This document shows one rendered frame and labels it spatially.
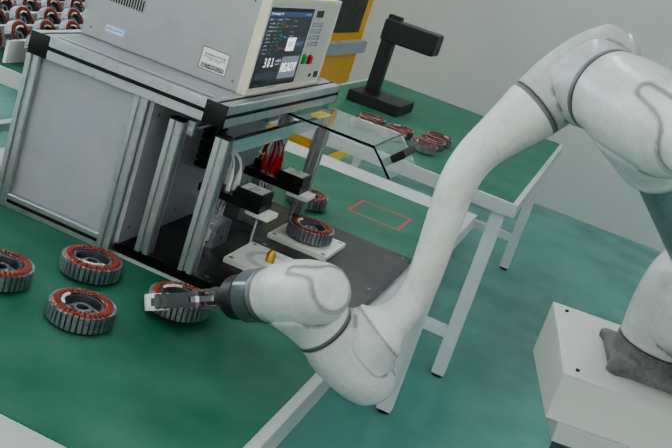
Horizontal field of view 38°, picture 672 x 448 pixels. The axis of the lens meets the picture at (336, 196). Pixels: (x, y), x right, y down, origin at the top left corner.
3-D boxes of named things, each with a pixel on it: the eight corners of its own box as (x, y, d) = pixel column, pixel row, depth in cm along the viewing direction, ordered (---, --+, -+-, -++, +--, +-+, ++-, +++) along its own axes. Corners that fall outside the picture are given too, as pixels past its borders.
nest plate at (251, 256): (311, 271, 211) (312, 266, 210) (286, 289, 197) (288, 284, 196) (250, 246, 214) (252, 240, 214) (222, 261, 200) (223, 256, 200)
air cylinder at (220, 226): (226, 242, 212) (233, 219, 210) (211, 249, 205) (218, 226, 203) (206, 233, 213) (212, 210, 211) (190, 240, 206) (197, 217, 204)
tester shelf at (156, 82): (335, 102, 243) (340, 85, 242) (221, 129, 179) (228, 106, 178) (184, 44, 253) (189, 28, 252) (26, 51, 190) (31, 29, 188)
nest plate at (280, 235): (344, 247, 233) (346, 243, 233) (324, 262, 219) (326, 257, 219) (289, 224, 237) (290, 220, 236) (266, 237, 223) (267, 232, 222)
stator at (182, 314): (218, 323, 174) (223, 305, 173) (165, 326, 166) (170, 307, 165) (186, 296, 182) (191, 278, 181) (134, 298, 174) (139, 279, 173)
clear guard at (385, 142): (415, 165, 233) (423, 142, 231) (389, 180, 211) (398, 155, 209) (294, 118, 241) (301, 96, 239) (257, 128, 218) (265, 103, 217)
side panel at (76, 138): (115, 249, 194) (155, 98, 186) (107, 252, 192) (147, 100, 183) (1, 198, 201) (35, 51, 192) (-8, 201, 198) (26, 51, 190)
